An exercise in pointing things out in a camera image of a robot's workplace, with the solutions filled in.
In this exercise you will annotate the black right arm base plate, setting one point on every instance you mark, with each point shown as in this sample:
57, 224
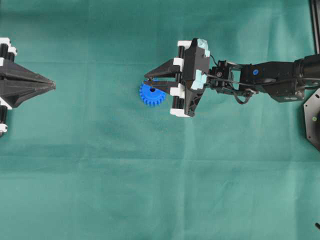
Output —
312, 119

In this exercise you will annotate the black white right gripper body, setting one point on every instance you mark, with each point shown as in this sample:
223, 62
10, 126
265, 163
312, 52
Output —
194, 68

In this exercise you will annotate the green table cloth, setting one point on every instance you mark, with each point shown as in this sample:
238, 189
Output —
90, 161

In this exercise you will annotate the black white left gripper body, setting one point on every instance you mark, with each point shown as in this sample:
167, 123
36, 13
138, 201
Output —
7, 53

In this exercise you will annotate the black aluminium frame rail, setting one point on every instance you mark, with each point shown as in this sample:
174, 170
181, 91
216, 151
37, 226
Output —
315, 19

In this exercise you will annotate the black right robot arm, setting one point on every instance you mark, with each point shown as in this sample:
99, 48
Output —
283, 81

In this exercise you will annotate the blue plastic gear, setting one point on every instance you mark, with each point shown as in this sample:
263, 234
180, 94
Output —
150, 96

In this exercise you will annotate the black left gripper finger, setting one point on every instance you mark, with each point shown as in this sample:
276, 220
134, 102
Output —
15, 71
20, 91

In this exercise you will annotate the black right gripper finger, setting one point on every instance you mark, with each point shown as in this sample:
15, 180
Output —
164, 86
166, 70

